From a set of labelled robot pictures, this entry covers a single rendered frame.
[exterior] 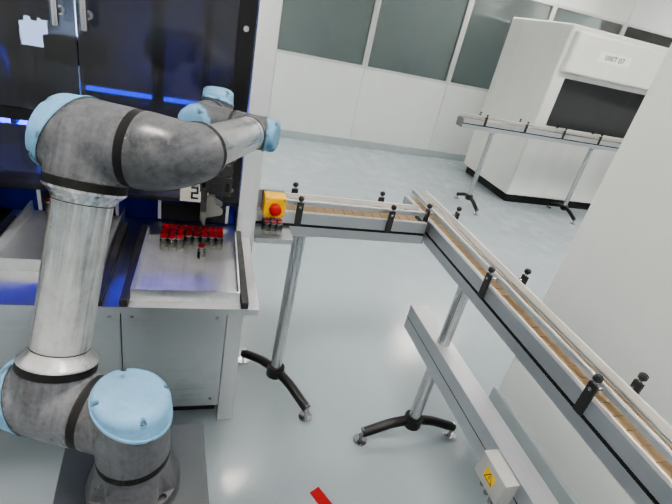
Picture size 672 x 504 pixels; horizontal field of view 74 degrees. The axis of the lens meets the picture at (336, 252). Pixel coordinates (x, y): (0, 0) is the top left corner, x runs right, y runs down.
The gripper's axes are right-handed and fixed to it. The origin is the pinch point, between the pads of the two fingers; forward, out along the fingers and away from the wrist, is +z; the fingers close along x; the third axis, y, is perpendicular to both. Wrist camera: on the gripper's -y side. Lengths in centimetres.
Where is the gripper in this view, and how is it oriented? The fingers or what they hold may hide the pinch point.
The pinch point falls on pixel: (201, 218)
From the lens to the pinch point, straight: 131.1
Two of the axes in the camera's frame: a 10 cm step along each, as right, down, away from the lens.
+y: 9.6, 0.7, 2.8
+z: -2.0, 8.6, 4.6
